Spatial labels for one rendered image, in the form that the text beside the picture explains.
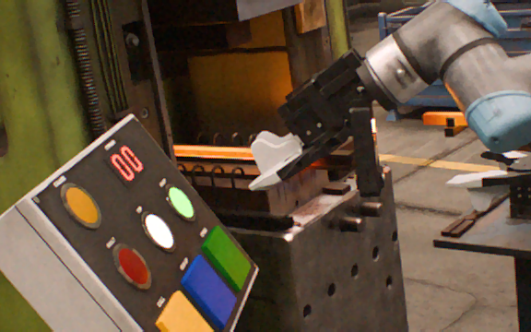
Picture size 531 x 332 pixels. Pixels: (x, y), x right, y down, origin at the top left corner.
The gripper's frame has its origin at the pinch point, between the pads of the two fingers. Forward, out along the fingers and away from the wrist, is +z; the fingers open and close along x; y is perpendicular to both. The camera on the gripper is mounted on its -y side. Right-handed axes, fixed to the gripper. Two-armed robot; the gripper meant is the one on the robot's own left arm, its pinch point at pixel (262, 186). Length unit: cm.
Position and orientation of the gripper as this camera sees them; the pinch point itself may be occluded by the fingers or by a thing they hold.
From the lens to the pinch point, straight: 106.9
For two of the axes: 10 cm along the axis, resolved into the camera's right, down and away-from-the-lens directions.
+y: -6.2, -7.8, -1.4
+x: -1.7, 3.0, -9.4
